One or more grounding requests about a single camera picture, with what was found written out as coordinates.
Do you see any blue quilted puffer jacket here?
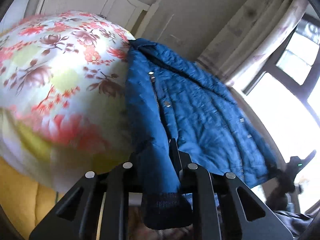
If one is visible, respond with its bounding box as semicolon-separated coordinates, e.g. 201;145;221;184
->
125;38;277;230

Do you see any yellow bed sheet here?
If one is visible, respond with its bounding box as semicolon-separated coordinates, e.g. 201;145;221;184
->
1;159;63;239

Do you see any floral quilt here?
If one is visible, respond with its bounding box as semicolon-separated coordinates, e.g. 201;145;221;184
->
1;11;133;192

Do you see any patterned curtain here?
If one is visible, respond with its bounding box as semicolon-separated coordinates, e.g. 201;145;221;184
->
197;0;309;84

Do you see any white stick lamp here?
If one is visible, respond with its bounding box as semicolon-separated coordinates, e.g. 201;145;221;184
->
156;14;175;42

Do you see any white wooden headboard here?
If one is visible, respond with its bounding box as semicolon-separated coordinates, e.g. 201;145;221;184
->
35;0;162;38

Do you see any dark window frame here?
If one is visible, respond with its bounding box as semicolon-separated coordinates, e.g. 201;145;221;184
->
242;14;319;124

